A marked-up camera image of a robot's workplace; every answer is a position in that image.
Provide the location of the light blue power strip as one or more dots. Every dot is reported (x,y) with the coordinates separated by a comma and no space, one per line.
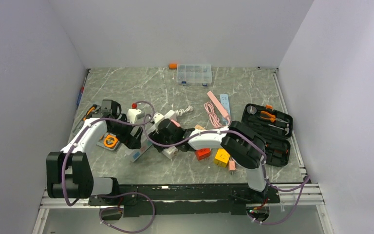
(224,100)

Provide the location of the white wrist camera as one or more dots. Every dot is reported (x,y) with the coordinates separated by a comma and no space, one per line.
(133,115)
(157,118)

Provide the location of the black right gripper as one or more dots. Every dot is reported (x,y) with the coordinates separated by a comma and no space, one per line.
(156,137)

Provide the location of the black aluminium base frame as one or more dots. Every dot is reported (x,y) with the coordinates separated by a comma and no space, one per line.
(184,199)

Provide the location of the white power strip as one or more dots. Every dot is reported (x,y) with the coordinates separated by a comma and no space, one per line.
(134,154)

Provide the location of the grey plastic tool tray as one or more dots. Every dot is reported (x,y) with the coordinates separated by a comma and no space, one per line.
(94,134)

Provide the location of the blue red pen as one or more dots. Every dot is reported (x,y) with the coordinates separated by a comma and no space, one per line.
(80,93)

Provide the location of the orange screwdriver at wall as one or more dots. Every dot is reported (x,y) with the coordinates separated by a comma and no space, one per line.
(173,66)

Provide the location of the orange black pliers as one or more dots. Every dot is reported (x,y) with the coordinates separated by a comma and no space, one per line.
(89,111)

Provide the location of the orange tape measure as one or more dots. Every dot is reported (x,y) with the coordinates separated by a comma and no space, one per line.
(111,141)

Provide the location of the pink power strip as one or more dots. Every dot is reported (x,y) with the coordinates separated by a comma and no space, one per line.
(217,104)

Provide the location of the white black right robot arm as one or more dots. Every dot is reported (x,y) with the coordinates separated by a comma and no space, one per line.
(245,146)

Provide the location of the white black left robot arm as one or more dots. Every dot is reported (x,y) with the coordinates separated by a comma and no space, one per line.
(68,173)

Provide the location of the black tool case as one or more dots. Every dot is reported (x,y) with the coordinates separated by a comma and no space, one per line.
(275,127)

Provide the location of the pink cube socket adapter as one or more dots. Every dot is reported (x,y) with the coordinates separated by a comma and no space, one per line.
(232,166)

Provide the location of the red cube socket adapter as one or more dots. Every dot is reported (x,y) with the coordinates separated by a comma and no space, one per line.
(202,153)

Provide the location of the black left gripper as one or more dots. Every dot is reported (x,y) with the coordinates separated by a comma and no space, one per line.
(132,142)

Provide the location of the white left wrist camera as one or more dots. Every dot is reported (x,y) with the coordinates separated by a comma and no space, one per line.
(133,115)

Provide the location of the white cube socket adapter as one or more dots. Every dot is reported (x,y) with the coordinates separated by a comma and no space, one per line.
(170,152)

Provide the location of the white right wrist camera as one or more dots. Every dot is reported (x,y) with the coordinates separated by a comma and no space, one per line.
(157,118)

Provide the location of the clear plastic organizer box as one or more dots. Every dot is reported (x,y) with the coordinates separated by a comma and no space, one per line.
(194,74)

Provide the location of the yellow cube socket adapter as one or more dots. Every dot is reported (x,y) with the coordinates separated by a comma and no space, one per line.
(222,158)

